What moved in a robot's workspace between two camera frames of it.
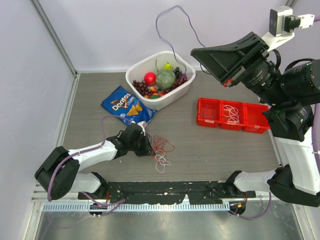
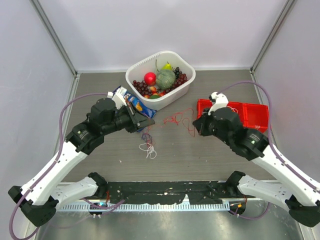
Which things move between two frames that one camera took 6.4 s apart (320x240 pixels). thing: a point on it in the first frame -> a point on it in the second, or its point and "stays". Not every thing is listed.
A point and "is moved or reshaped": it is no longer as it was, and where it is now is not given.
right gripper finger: (223, 60) -> (198, 124)
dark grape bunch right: (178, 81) stays
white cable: (161, 162) is moved or reshaped
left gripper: (147, 149) -> (137, 119)
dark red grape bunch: (142, 88) stays
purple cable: (169, 44) is moved or reshaped
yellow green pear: (167, 67) stays
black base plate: (168, 192) stays
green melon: (165, 79) stays
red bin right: (254, 121) stays
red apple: (150, 78) stays
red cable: (159, 144) -> (177, 117)
